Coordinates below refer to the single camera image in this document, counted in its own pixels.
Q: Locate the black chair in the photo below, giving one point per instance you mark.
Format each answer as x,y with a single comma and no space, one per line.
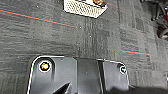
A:
162,31

